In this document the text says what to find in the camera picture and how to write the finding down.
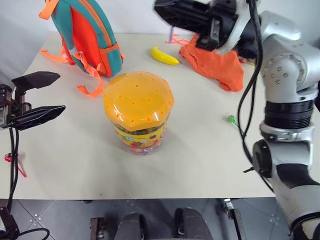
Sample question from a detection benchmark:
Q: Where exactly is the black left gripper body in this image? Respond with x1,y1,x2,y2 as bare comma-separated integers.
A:
0,83,33,130

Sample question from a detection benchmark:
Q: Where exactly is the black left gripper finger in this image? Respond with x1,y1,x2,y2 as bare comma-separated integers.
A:
10,105,67,132
11,71,61,94

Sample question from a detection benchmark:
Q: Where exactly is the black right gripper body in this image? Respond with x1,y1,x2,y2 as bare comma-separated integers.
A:
196,0,239,51

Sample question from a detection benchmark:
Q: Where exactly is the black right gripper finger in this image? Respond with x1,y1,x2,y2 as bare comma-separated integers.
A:
153,4,214,35
154,0,213,13

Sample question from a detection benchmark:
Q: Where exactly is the orange perforated jar lid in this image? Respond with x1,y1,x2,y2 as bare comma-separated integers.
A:
103,72,175,131

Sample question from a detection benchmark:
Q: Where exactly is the clear colourful lollipop jar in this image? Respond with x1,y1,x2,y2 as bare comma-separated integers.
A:
111,116,170,157

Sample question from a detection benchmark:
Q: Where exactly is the orange cloth bag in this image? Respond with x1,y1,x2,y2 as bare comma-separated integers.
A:
164,33,249,93

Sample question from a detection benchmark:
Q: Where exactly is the yellow toy banana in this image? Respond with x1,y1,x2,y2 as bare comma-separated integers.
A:
150,45,180,66

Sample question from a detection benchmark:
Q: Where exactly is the red wrapped lollipop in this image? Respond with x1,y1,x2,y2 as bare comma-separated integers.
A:
3,152,28,179

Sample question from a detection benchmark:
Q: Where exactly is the teal and orange backpack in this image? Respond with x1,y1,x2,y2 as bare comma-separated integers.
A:
38,0,126,99

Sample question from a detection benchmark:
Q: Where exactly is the green wrapped lollipop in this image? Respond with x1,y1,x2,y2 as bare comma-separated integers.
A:
226,114,247,137

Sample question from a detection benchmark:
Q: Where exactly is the rusty metal foot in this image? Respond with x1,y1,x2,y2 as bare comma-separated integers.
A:
89,217,105,240

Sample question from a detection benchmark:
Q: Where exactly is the dark rounded shape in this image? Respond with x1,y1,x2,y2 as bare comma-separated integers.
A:
116,212,149,240
174,207,214,240

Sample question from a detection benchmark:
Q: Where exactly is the black table leg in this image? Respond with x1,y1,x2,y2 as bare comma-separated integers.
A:
231,208,249,240

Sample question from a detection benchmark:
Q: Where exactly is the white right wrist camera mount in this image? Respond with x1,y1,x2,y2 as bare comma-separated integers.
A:
216,0,254,55

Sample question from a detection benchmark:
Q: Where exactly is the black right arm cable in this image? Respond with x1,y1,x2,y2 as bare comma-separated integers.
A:
236,0,279,196

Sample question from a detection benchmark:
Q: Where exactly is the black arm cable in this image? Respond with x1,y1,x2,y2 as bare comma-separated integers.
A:
236,0,279,196
0,126,51,240

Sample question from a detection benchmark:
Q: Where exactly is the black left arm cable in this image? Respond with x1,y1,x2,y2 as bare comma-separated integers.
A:
0,126,51,240

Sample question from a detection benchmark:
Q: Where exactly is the metal table bracket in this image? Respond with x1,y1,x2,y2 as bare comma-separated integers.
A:
220,198,235,214

